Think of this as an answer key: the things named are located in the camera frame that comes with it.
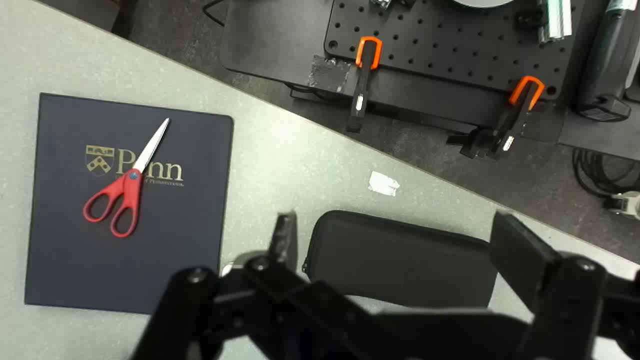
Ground red handled scissors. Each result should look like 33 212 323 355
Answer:
81 116 173 240

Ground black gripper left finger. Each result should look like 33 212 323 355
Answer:
130 210 377 360

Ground orange black bar clamp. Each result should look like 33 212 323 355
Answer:
345 35 387 134
459 75 548 163

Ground black zippered case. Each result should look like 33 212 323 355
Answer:
301 209 500 310

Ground aluminium extrusion rail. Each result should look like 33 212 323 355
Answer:
538 0 576 44

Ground dark cylindrical device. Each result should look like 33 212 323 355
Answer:
576 0 640 125

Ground navy Penn folder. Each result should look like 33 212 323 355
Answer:
25 92 236 317

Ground black coiled cable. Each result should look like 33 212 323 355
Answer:
570 146 640 198

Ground grey round robot base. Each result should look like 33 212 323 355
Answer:
451 0 512 10

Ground black mounting table plate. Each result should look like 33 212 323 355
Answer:
222 0 640 164

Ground grey cable connector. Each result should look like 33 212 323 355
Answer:
604 190 640 216

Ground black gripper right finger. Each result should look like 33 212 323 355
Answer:
488 210 640 360

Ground black perforated breadboard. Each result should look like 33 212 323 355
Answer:
323 0 581 102

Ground small white tape piece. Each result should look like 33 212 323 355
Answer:
369 170 402 201

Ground grey duct tape patch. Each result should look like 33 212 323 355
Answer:
311 54 361 97

